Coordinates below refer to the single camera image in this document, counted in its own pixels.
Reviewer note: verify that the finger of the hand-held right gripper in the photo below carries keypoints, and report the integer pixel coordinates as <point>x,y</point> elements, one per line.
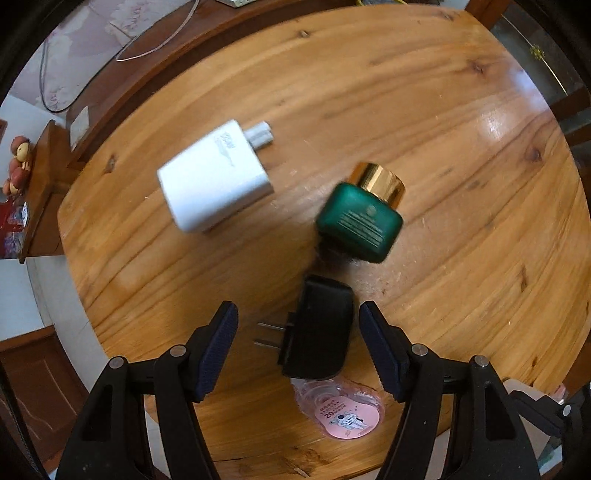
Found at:
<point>545,406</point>

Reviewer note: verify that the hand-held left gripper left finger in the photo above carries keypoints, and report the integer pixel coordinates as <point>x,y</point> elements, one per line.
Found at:
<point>217,350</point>

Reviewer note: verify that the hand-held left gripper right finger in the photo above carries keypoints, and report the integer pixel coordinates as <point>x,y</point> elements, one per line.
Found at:
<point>383,355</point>

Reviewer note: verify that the black plug charger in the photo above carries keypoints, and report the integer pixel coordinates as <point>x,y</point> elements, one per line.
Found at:
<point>318,327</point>

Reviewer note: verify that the pink correction tape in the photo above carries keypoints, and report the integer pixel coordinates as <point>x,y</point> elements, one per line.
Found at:
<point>346,417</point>

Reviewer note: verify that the green bottle with gold cap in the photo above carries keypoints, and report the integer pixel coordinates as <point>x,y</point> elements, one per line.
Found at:
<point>360,221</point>

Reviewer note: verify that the white plug charger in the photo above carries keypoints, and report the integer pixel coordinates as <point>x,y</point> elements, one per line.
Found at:
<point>212,180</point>

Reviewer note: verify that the brown wooden cabinet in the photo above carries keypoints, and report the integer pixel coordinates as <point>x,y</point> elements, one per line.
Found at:
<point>37,378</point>

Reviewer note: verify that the red printed packet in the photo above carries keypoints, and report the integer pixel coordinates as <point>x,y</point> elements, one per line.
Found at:
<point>11,226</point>

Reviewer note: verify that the white card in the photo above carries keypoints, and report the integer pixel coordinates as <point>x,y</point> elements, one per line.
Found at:
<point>79,129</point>

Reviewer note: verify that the stuffed toy figure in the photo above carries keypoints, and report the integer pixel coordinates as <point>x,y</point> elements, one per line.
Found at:
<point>18,157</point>

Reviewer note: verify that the glass door cabinet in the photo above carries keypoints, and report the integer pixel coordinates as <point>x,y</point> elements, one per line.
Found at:
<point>531,50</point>

